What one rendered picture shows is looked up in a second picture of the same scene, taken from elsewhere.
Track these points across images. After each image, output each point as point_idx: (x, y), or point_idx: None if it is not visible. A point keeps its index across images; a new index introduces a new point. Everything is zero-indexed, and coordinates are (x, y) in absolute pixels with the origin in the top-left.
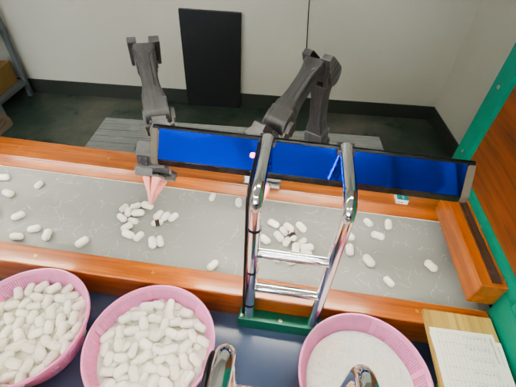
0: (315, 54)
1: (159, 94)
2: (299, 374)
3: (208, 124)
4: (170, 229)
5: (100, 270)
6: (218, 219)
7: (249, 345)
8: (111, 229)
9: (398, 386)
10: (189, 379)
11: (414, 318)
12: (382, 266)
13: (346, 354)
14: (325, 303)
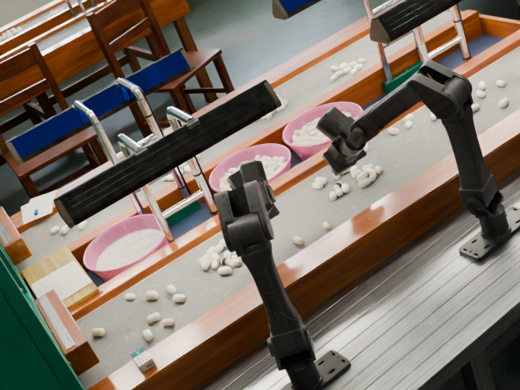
0: (251, 203)
1: (365, 113)
2: None
3: (519, 300)
4: (326, 195)
5: (322, 152)
6: (300, 225)
7: None
8: (364, 164)
9: (107, 264)
10: (220, 185)
11: (104, 285)
12: (141, 306)
13: (144, 252)
14: (167, 246)
